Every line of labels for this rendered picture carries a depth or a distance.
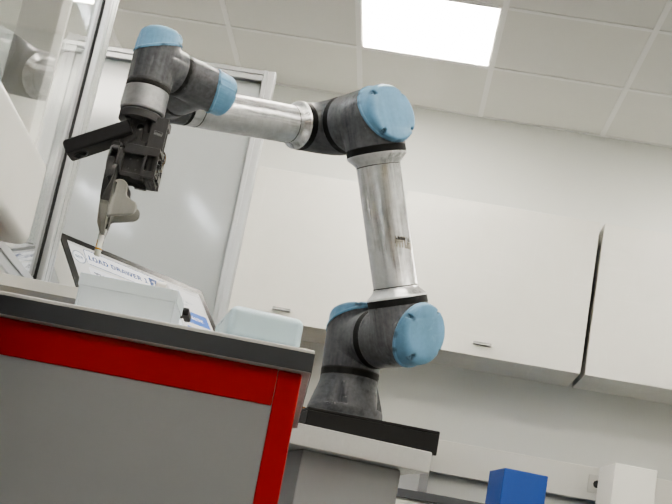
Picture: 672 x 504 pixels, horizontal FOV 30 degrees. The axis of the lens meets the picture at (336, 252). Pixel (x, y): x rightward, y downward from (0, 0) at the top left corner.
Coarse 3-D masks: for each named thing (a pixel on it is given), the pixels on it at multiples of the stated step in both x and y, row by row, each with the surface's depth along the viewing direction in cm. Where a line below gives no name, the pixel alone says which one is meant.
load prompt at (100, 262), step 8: (88, 256) 313; (96, 256) 316; (96, 264) 313; (104, 264) 316; (112, 264) 320; (120, 264) 323; (112, 272) 317; (120, 272) 320; (128, 272) 323; (136, 272) 326; (136, 280) 324; (144, 280) 327; (152, 280) 330
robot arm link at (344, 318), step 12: (336, 312) 248; (348, 312) 246; (360, 312) 246; (336, 324) 247; (348, 324) 244; (336, 336) 246; (348, 336) 243; (324, 348) 249; (336, 348) 245; (348, 348) 243; (324, 360) 247; (336, 360) 244; (348, 360) 243; (360, 360) 243
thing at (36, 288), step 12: (0, 276) 213; (12, 276) 213; (0, 288) 212; (12, 288) 212; (24, 288) 212; (36, 288) 213; (48, 288) 213; (60, 288) 213; (72, 288) 213; (60, 300) 212; (72, 300) 212
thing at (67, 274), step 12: (60, 240) 309; (72, 240) 312; (60, 252) 307; (108, 252) 322; (60, 264) 305; (72, 264) 304; (132, 264) 328; (60, 276) 304; (72, 276) 301; (156, 276) 334; (192, 288) 345; (204, 300) 346
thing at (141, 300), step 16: (80, 288) 158; (96, 288) 158; (112, 288) 158; (128, 288) 158; (144, 288) 159; (160, 288) 159; (80, 304) 158; (96, 304) 158; (112, 304) 158; (128, 304) 158; (144, 304) 158; (160, 304) 158; (176, 304) 160; (160, 320) 158; (176, 320) 163
